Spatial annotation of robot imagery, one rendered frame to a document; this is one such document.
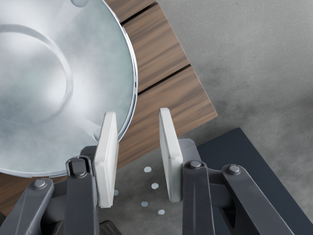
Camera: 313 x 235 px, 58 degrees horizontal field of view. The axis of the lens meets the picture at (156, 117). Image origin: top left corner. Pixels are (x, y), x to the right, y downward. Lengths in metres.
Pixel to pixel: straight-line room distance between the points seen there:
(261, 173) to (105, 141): 0.55
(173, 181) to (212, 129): 0.70
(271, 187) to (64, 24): 0.50
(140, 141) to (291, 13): 0.55
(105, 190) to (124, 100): 0.23
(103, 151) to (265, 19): 0.70
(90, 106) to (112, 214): 0.66
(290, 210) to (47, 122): 0.45
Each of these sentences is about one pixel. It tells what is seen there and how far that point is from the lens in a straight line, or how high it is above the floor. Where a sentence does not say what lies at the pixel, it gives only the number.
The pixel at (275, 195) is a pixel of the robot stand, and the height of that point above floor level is 0.30.
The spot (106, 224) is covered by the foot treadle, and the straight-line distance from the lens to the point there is 0.81.
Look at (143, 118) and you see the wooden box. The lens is 0.43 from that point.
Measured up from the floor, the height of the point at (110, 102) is 0.39.
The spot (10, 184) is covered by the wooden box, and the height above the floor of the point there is 0.35.
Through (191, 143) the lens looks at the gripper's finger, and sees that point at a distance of 0.18.
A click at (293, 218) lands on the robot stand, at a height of 0.36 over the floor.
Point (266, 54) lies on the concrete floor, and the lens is 0.83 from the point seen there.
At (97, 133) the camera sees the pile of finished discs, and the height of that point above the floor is 0.38.
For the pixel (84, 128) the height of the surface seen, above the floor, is 0.39.
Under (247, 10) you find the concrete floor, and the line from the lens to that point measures 0.79.
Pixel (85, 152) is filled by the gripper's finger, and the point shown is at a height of 0.59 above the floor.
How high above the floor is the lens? 0.74
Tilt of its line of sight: 66 degrees down
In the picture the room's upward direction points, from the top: 172 degrees clockwise
